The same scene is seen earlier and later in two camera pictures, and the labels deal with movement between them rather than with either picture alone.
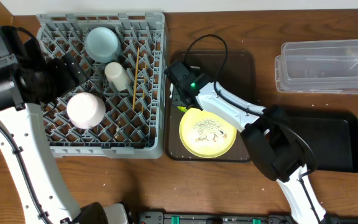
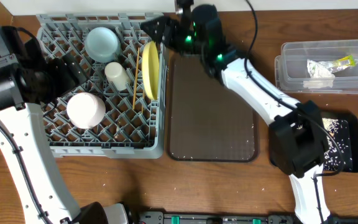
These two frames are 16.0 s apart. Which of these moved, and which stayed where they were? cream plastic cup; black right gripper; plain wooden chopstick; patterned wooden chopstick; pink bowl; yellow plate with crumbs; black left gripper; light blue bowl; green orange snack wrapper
Moved: yellow plate with crumbs; black right gripper; green orange snack wrapper
Stayed: light blue bowl; black left gripper; pink bowl; cream plastic cup; patterned wooden chopstick; plain wooden chopstick
